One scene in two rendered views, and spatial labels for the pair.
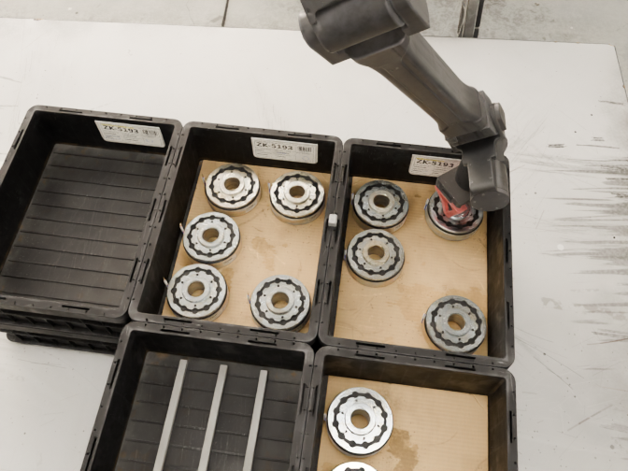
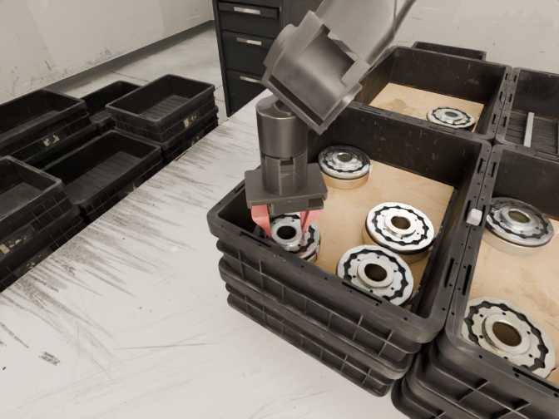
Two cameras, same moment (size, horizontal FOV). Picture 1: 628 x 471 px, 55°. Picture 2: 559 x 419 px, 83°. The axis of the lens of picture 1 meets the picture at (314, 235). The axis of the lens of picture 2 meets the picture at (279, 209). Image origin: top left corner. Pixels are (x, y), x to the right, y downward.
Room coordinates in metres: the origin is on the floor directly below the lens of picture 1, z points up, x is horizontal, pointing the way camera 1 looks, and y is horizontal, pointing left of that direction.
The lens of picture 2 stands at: (0.87, -0.14, 1.23)
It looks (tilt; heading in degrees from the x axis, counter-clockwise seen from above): 45 degrees down; 205
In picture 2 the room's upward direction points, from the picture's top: straight up
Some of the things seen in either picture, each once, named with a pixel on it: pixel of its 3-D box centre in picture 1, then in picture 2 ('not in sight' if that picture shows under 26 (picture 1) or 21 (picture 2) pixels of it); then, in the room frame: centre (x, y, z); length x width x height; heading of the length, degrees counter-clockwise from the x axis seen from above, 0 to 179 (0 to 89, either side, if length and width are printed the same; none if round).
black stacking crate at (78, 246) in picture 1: (84, 219); not in sight; (0.56, 0.42, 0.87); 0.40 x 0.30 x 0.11; 173
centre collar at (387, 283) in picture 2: (381, 201); (375, 273); (0.60, -0.12, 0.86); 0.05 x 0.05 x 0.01
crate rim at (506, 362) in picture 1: (420, 244); (364, 180); (0.48, -0.18, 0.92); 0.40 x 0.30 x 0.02; 173
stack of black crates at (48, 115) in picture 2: not in sight; (48, 157); (0.22, -1.61, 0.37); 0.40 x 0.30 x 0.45; 177
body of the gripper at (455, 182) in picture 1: (474, 172); (284, 170); (0.58, -0.27, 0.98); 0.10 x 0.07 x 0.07; 122
